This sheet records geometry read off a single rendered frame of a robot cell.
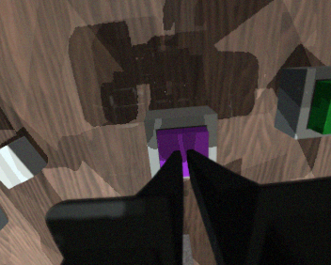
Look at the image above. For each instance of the purple button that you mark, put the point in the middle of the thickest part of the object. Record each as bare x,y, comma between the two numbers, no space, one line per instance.
180,129

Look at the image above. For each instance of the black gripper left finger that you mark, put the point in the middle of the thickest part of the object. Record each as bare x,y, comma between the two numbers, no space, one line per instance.
153,217

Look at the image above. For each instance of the green button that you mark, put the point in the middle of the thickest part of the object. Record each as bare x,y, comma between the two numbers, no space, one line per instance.
304,102

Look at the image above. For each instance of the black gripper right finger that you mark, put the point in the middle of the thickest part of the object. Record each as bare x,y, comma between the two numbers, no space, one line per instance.
236,210

